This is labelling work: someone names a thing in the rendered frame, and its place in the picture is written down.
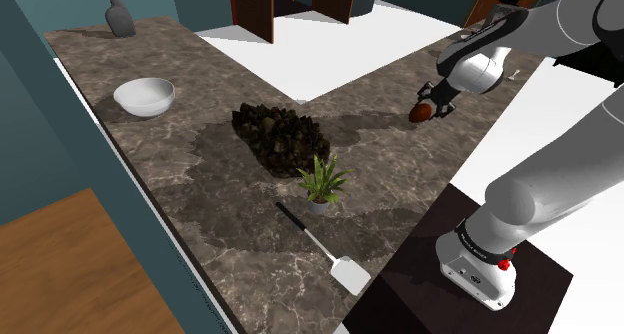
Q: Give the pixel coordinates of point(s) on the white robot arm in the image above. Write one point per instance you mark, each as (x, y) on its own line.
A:
(546, 186)

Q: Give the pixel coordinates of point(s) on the dark brown lumpy pile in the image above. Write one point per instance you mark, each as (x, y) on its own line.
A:
(280, 138)

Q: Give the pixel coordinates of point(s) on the dark robot stand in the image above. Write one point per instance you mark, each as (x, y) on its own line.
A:
(419, 284)

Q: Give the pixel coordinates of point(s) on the grey spray bottle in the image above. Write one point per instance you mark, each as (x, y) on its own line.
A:
(119, 18)

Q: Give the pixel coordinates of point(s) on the dark brown wooden cabinet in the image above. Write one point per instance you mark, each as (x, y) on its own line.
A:
(251, 6)

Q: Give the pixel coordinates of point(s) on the small green potted plant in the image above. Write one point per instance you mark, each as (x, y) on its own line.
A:
(322, 184)

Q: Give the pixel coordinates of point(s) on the white bowl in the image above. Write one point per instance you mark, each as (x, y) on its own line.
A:
(146, 99)

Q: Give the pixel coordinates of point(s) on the small white utensil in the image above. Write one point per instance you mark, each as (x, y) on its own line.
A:
(513, 75)

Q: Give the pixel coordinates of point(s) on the brown egg-shaped object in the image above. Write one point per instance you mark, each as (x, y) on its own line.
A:
(419, 113)

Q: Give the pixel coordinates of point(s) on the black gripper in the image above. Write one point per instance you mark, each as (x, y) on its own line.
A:
(444, 93)

